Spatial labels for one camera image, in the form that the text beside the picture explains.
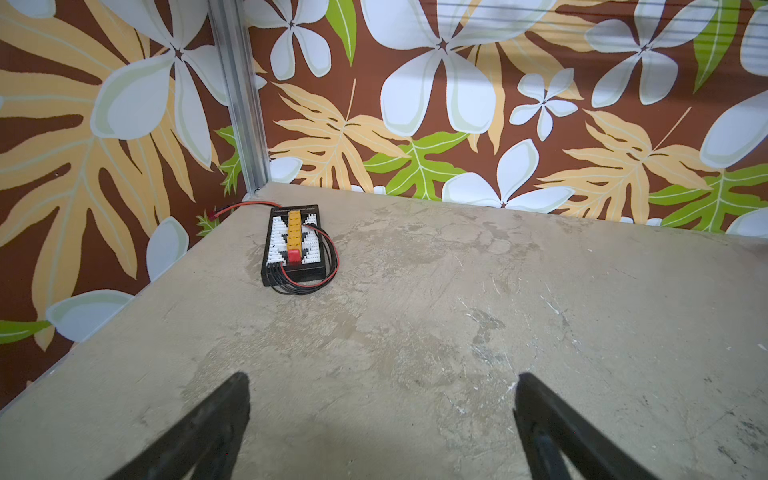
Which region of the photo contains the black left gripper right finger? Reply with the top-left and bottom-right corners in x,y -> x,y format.
514,372 -> 655,479

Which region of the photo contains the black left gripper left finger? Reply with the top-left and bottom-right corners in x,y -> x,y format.
110,372 -> 251,479

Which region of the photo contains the black charger board with connectors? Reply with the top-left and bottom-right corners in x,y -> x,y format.
261,204 -> 328,287

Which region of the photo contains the aluminium corner frame post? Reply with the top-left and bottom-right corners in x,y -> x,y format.
208,0 -> 270,195

